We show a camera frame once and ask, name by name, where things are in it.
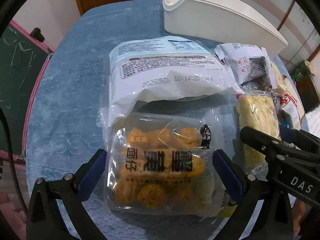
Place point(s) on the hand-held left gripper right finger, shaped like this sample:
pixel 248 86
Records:
pixel 228 173

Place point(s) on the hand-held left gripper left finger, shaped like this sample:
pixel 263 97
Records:
pixel 93 171

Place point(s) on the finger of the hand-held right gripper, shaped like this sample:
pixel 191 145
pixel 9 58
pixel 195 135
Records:
pixel 287 133
pixel 260 138

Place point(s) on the clear rice cracker packet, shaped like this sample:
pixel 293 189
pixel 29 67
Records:
pixel 255 115

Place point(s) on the clear packet of orange snacks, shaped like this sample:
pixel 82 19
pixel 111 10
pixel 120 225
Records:
pixel 155 180

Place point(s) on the large white snack bag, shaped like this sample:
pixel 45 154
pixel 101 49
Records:
pixel 162 80

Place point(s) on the white plastic bin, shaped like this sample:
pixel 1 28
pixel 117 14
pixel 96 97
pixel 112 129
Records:
pixel 200 15

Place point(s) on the red and white snack packet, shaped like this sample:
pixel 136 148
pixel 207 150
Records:
pixel 290 105

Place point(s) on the dark wooden cabinet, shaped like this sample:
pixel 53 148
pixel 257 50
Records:
pixel 308 92

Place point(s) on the pale yellow cracker packet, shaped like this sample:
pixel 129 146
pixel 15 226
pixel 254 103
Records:
pixel 282 80

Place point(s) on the green plant decoration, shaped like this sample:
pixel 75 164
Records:
pixel 302 71

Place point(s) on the small white snack packet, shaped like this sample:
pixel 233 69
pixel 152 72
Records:
pixel 240 62

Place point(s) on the blue tablecloth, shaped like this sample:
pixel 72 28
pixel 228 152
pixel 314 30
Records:
pixel 75 92

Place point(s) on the pale floral wardrobe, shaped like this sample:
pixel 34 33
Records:
pixel 287 17

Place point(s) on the pink-framed green chalkboard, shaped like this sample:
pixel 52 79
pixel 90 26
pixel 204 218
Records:
pixel 17 80

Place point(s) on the black chalkboard clip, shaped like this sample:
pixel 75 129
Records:
pixel 37 33

